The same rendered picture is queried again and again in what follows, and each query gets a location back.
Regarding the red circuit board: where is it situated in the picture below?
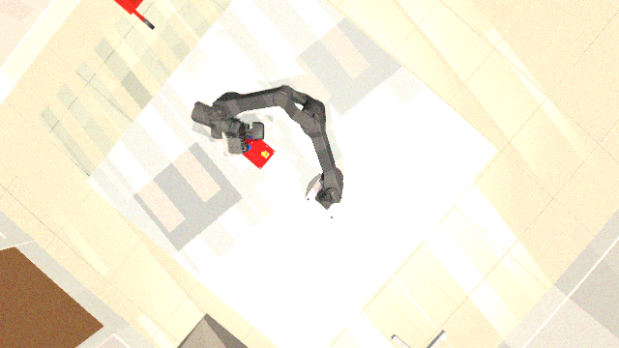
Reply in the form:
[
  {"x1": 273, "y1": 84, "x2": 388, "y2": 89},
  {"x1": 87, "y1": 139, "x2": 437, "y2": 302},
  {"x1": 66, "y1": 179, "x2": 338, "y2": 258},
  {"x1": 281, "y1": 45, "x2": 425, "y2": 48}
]
[{"x1": 242, "y1": 135, "x2": 275, "y2": 169}]

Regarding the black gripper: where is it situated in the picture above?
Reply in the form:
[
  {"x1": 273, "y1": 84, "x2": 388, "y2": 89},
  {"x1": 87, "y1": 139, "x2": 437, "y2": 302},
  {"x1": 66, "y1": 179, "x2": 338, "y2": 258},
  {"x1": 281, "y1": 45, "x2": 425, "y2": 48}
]
[{"x1": 211, "y1": 118, "x2": 265, "y2": 140}]

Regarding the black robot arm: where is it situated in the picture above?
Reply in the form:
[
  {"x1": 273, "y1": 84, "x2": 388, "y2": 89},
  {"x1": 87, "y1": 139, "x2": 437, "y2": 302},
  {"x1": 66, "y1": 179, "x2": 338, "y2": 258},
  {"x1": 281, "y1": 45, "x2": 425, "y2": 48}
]
[{"x1": 191, "y1": 84, "x2": 344, "y2": 210}]

